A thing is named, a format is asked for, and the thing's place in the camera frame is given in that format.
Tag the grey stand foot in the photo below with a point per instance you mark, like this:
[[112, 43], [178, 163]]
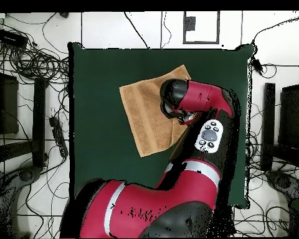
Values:
[[27, 174], [281, 181]]

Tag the black frame stand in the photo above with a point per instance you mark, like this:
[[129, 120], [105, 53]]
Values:
[[38, 124], [268, 124]]

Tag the black power strip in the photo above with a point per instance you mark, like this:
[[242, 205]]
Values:
[[58, 137]]

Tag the black power adapter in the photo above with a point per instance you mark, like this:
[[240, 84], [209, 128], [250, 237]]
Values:
[[258, 65]]

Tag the grey square floor frame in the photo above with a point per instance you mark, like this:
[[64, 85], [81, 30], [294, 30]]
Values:
[[189, 23]]

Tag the tan terry towel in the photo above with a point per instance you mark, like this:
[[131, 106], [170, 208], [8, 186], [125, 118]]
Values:
[[147, 112]]

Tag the dark green table cloth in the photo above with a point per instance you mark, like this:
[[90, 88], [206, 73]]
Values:
[[102, 161]]

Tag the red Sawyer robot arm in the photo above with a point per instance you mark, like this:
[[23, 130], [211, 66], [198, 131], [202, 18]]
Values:
[[199, 97]]

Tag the black box device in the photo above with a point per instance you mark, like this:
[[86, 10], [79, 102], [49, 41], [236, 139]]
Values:
[[11, 38]]

